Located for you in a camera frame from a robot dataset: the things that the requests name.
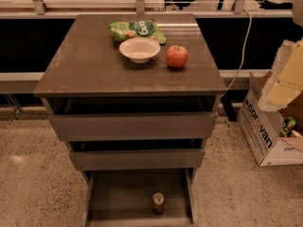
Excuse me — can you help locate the orange soda can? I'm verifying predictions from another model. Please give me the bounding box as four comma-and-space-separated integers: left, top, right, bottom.
151, 193, 166, 215

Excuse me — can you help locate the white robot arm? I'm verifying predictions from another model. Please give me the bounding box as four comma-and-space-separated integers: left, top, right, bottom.
258, 0, 303, 113

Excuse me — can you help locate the grey drawer cabinet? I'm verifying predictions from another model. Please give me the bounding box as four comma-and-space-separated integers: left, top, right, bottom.
32, 13, 227, 227

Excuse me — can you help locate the middle grey drawer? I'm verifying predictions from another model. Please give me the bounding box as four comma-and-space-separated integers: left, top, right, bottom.
69, 139, 204, 170

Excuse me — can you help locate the grey drawer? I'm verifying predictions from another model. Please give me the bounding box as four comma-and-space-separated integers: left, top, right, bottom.
48, 96, 219, 142
81, 168, 198, 227
69, 139, 204, 170

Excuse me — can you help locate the top grey drawer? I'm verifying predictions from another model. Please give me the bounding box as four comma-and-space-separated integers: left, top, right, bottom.
48, 96, 219, 142

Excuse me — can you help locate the bottom grey drawer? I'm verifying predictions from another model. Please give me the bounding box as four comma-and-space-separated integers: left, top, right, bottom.
81, 168, 198, 227

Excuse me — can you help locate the red apple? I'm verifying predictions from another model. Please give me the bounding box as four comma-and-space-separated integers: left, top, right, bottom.
166, 45, 188, 68

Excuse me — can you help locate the white bowl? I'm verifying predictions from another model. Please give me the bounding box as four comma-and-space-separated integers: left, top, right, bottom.
119, 38, 161, 63

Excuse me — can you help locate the green snack bag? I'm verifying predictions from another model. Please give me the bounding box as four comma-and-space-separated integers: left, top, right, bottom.
109, 19, 167, 44

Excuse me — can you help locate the corovan cardboard box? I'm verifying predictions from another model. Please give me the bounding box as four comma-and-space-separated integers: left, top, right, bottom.
238, 72, 303, 166

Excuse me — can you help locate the green packet in box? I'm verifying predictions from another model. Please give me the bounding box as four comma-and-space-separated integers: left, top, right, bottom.
279, 116, 296, 137

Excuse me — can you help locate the metal railing frame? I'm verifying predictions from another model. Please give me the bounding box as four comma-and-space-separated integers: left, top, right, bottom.
0, 0, 293, 18

